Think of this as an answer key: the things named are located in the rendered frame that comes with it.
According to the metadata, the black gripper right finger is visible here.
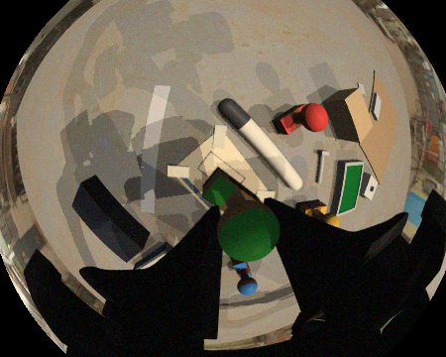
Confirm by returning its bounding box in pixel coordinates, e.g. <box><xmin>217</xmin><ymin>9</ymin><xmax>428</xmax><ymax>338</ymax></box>
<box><xmin>264</xmin><ymin>198</ymin><xmax>408</xmax><ymax>322</ymax></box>

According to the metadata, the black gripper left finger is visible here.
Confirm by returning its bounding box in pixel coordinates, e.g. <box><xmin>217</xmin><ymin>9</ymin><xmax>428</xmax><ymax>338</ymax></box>
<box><xmin>79</xmin><ymin>205</ymin><xmax>223</xmax><ymax>340</ymax></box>

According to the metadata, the small rubber stamp with blue handle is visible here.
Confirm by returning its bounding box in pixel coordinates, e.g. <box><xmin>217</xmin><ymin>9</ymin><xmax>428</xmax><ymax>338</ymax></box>
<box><xmin>231</xmin><ymin>258</ymin><xmax>258</xmax><ymax>295</ymax></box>

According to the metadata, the red-handled rubber stamp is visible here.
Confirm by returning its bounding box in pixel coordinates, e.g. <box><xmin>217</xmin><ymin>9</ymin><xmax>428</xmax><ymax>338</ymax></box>
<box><xmin>271</xmin><ymin>103</ymin><xmax>329</xmax><ymax>135</ymax></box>

